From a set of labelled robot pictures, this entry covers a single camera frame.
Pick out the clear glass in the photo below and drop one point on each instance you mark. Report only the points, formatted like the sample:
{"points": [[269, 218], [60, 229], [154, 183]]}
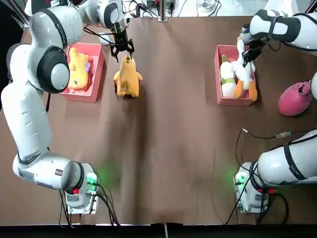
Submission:
{"points": [[205, 5]]}

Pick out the magenta plush toy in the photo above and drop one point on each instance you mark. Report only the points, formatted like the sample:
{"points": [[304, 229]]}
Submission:
{"points": [[293, 101]]}

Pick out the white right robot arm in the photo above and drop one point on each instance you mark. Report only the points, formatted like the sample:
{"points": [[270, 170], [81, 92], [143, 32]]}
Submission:
{"points": [[284, 163]]}

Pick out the aluminium frame post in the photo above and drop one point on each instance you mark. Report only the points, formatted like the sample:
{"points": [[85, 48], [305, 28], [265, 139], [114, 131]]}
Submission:
{"points": [[166, 10]]}

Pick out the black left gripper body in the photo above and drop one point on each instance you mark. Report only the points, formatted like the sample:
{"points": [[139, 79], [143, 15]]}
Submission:
{"points": [[121, 39]]}

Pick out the orange plush doll white belly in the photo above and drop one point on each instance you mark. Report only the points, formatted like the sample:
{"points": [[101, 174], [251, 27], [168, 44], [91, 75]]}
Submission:
{"points": [[128, 79]]}

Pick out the yellow plush doll with tag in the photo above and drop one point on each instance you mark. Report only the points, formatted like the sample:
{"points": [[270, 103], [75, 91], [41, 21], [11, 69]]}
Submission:
{"points": [[78, 72]]}

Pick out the white goose plush doll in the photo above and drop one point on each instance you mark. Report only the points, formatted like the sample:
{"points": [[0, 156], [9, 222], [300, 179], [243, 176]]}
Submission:
{"points": [[244, 77]]}

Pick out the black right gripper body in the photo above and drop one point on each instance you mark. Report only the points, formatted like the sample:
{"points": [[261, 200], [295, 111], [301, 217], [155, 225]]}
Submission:
{"points": [[256, 47]]}

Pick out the pink plastic box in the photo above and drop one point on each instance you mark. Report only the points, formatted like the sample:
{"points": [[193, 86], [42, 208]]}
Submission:
{"points": [[97, 74], [219, 74]]}

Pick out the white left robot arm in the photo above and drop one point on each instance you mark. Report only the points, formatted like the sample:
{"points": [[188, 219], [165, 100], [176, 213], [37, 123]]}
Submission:
{"points": [[27, 119]]}

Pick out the white radish plush doll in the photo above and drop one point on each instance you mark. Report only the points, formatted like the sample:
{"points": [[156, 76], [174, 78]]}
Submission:
{"points": [[226, 74]]}

